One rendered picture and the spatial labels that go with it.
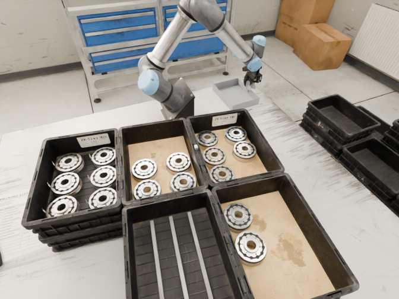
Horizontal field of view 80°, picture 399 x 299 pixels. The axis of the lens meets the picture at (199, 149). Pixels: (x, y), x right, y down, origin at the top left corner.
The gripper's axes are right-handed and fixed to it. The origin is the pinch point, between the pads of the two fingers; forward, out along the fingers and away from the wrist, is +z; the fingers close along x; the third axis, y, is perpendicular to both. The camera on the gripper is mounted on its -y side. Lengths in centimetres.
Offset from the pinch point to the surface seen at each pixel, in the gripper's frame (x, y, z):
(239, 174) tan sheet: -49, 66, -10
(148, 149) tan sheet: -79, 36, -10
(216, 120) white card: -45, 37, -16
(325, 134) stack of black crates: 45, 39, 25
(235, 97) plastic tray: -10.2, 1.3, 2.9
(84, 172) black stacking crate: -107, 38, -10
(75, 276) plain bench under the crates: -118, 73, 3
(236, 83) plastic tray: -1.1, -13.1, 2.3
